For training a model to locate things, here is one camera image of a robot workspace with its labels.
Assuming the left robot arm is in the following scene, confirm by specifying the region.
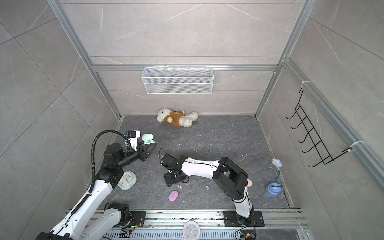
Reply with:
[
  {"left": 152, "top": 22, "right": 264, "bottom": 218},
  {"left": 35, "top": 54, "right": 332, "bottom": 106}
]
[{"left": 36, "top": 130, "right": 157, "bottom": 240}]

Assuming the mint alarm clock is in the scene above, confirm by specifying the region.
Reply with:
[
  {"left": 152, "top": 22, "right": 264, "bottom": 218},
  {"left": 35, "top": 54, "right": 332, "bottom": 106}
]
[{"left": 118, "top": 171, "right": 137, "bottom": 191}]

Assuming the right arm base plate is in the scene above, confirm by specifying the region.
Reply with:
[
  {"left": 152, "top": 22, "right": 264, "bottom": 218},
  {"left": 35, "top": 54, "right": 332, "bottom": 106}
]
[{"left": 223, "top": 211, "right": 265, "bottom": 227}]

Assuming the black wire hook rack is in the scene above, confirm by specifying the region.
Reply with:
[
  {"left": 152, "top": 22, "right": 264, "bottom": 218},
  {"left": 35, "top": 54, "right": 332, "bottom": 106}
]
[{"left": 286, "top": 88, "right": 353, "bottom": 168}]

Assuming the white teddy bear brown hoodie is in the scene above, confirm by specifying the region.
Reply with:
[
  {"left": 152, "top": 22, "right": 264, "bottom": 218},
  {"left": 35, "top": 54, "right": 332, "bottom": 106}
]
[{"left": 157, "top": 108, "right": 198, "bottom": 128}]

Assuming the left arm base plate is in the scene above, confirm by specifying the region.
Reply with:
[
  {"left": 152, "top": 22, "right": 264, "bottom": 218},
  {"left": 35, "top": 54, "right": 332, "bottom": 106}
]
[{"left": 118, "top": 211, "right": 147, "bottom": 228}]

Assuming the white round clock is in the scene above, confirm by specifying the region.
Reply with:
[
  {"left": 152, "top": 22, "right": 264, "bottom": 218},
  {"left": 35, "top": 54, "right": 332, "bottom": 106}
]
[{"left": 182, "top": 221, "right": 201, "bottom": 240}]

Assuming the pink earbud case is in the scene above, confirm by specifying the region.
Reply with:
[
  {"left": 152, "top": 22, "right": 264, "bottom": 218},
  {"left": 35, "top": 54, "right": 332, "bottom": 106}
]
[{"left": 247, "top": 179, "right": 253, "bottom": 187}]

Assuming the purple earbud case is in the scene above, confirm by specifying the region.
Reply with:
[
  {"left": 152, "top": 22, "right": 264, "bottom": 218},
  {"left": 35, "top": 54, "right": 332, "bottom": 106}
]
[{"left": 168, "top": 191, "right": 179, "bottom": 202}]

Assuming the white wire mesh basket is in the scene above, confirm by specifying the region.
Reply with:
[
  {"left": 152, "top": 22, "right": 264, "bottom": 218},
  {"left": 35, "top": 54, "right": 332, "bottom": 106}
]
[{"left": 142, "top": 67, "right": 214, "bottom": 95}]

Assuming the mint green earbud case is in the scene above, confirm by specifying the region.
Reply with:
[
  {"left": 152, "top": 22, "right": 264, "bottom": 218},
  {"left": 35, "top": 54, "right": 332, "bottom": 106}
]
[{"left": 141, "top": 134, "right": 156, "bottom": 145}]

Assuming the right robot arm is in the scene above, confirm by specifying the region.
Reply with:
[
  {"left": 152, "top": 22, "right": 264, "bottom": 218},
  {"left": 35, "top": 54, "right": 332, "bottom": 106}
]
[{"left": 160, "top": 154, "right": 254, "bottom": 225}]

